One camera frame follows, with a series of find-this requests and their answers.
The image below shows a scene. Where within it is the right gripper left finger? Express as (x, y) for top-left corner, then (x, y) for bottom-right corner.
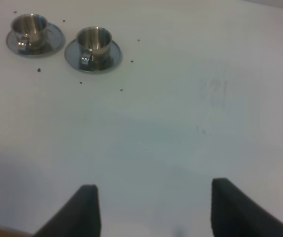
(34, 185), (102, 237)

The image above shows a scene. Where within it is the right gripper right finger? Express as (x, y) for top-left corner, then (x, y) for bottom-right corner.
(211, 178), (283, 237)

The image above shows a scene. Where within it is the right stainless steel saucer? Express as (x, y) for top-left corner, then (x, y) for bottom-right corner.
(65, 39), (122, 74)

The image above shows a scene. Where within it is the stainless steel saucer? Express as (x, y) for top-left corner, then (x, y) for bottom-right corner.
(6, 23), (65, 58)
(65, 39), (122, 74)

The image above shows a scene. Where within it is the right stainless steel teacup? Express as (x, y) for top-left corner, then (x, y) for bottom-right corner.
(76, 27), (112, 72)

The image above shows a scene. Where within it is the stainless steel teacup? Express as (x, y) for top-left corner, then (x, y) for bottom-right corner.
(76, 27), (112, 72)
(11, 13), (48, 51)

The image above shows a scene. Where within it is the left stainless steel saucer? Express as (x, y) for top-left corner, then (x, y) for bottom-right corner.
(6, 23), (65, 58)

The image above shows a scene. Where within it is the left stainless steel teacup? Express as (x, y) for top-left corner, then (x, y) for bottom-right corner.
(11, 13), (48, 51)

